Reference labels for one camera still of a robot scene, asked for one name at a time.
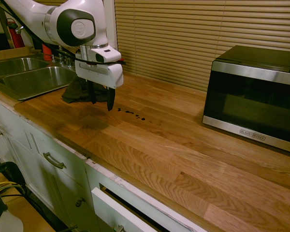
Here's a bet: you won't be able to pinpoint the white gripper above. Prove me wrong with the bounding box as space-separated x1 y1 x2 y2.
74 59 124 112

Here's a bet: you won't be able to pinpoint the dark cloth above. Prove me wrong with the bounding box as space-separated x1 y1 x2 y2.
61 76 110 104

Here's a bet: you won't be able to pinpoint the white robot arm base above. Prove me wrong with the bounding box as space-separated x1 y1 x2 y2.
0 187 24 232

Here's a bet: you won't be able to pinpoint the dark liquid spill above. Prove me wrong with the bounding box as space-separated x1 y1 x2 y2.
117 107 154 124

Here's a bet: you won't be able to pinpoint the stainless steel double sink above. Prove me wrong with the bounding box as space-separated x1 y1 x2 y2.
0 57 78 101

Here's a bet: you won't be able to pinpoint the orange-red bottle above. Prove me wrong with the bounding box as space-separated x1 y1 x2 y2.
42 43 53 61

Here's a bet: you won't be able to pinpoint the white kitchen cabinet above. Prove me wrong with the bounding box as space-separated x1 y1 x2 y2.
0 93 208 232

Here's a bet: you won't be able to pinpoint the wide beige window blinds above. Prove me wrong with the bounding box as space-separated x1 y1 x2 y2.
114 0 290 92

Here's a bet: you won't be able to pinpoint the red fire extinguisher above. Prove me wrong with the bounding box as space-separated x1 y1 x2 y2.
5 18 26 49

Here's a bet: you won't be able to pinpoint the chrome faucet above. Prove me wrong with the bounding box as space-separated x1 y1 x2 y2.
14 25 73 68

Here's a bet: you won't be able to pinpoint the white open drawer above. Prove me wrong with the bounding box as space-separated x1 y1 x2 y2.
91 186 165 232

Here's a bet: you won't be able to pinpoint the black and silver microwave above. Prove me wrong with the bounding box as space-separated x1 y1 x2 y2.
202 45 290 155

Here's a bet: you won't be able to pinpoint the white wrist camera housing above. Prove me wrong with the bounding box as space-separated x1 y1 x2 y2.
90 47 122 64

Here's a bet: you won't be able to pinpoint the metal cabinet bar handle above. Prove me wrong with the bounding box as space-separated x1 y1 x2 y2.
43 152 65 170

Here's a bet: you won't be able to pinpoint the black metal cart frame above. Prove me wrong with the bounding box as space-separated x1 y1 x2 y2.
0 161 28 197

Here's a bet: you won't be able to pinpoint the yellow cables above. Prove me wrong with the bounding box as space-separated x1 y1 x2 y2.
0 181 24 192

